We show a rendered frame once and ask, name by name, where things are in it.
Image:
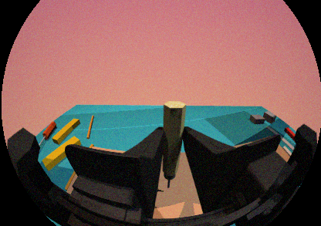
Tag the tan wooden floor panel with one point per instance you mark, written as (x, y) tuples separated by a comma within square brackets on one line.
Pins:
[(181, 198)]

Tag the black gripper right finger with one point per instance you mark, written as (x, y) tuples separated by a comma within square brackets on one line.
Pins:
[(216, 166)]

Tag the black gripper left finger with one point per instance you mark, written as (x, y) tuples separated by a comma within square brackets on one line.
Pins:
[(139, 168)]

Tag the yellow flat bar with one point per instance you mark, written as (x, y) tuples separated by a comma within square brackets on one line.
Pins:
[(56, 156), (65, 131)]

